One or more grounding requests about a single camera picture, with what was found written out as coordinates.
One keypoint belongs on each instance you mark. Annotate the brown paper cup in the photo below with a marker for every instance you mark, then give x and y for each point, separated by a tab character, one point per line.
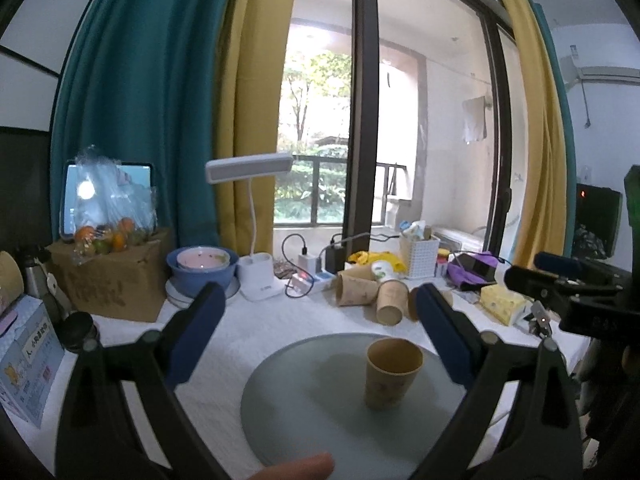
387	377
391	302
356	287
413	305

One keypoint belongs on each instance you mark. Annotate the clear bag of fruit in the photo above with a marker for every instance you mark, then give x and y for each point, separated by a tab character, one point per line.
112	210

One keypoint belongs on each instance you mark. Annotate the yellow curtain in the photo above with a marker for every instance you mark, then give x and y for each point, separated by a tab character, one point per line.
255	60
532	135

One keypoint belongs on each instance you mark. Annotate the white desk lamp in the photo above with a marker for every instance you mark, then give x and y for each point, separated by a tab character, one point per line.
250	167

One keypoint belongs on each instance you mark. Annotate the person's left hand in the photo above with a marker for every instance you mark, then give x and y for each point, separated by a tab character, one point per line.
295	467

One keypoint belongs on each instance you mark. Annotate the white air conditioner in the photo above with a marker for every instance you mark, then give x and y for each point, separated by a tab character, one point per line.
607	72

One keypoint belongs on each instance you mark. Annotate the yellow packet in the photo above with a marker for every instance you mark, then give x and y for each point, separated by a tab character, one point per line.
367	258

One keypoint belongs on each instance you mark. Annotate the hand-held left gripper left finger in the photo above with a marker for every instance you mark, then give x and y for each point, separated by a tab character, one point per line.
196	329

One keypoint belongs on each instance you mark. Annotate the purple pouch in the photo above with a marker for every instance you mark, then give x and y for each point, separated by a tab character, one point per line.
470	272

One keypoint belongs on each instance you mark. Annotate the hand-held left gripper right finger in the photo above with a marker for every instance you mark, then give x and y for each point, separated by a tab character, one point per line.
444	336

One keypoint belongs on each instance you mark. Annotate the blue printed box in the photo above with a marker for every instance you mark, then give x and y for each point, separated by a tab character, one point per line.
27	360

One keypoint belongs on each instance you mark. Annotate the black monitor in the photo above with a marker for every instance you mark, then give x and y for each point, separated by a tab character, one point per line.
597	220

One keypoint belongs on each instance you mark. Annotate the cardboard box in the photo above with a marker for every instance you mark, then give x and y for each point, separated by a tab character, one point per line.
115	280

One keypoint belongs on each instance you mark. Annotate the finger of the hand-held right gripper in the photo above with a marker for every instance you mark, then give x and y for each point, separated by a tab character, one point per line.
555	261
540	281

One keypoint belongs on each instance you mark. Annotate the steel bottle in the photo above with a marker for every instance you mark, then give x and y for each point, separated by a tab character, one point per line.
36	277

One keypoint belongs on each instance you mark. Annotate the black charger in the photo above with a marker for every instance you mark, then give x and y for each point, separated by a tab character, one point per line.
335	259

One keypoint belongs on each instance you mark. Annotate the tablet screen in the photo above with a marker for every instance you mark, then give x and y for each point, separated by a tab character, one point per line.
75	200

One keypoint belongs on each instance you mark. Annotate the white hanging cloth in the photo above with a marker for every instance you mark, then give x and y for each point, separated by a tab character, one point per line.
474	120

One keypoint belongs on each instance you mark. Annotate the white balcony appliance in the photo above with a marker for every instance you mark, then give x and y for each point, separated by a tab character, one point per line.
457	240

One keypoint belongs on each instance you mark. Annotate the round grey glass plate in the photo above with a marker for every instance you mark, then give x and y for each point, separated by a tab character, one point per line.
310	405

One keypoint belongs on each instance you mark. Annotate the white plate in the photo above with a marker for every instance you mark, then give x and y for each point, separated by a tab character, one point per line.
176	297

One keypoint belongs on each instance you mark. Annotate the blue bowl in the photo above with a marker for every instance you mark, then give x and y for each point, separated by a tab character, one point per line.
202	280

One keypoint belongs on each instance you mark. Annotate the pink bowl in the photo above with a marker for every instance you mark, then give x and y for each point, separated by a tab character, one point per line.
202	257

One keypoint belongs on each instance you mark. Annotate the white charger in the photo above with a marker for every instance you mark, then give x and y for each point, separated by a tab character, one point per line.
307	262

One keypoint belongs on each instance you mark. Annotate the white power strip with chargers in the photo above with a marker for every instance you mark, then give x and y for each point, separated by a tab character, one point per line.
290	242

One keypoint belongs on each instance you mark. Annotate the white printed paper cup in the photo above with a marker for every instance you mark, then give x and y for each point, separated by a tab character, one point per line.
382	271

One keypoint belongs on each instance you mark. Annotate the black round lens cap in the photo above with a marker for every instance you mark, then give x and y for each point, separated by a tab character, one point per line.
80	332

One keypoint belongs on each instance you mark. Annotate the white woven basket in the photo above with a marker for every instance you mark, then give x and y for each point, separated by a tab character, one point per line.
419	257

